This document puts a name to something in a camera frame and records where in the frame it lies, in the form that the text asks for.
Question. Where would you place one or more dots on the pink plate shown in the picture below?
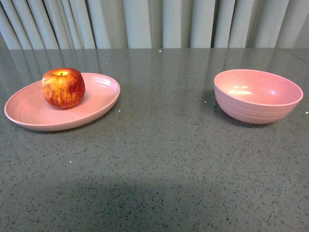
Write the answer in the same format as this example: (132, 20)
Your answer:
(29, 109)

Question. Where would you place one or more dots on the red yellow apple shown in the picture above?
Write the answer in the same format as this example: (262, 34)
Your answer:
(63, 87)

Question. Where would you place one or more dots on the pink bowl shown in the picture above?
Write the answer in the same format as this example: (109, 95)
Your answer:
(256, 97)

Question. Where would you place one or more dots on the grey pleated curtain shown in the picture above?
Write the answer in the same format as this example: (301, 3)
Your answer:
(109, 24)

